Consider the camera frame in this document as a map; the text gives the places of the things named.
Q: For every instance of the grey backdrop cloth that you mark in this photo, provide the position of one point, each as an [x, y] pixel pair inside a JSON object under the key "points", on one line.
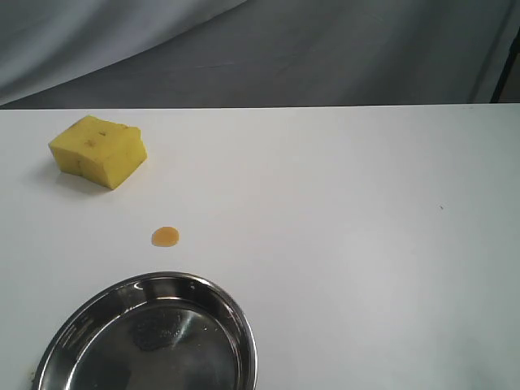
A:
{"points": [[207, 54]]}

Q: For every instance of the round stainless steel pan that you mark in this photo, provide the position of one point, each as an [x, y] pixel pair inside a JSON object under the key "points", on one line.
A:
{"points": [[161, 330]]}

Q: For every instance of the yellow sponge block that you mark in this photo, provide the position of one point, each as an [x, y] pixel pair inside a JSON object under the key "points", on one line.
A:
{"points": [[100, 151]]}

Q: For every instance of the orange liquid spill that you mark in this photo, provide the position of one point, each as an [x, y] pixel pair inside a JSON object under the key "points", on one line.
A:
{"points": [[165, 237]]}

